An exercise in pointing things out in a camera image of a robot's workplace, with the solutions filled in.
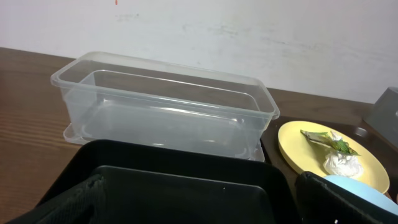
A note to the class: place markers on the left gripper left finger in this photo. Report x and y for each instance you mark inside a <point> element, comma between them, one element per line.
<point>84,203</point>

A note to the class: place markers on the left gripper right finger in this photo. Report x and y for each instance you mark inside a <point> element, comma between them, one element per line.
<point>321,201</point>

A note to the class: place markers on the light blue bowl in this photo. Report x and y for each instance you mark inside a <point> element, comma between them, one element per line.
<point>363,191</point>

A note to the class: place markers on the white tissue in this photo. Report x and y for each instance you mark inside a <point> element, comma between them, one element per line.
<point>342,159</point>

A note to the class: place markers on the black waste tray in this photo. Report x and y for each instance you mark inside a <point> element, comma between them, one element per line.
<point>186,164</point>

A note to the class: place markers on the grey dishwasher rack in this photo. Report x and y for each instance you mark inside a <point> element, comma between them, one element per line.
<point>383,115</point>

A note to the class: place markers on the clear plastic waste bin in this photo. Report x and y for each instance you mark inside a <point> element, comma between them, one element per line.
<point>140,101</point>

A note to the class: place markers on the yellow plate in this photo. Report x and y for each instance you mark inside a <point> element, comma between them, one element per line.
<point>303,155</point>

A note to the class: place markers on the brown serving tray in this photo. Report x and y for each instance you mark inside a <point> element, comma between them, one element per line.
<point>381,149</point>

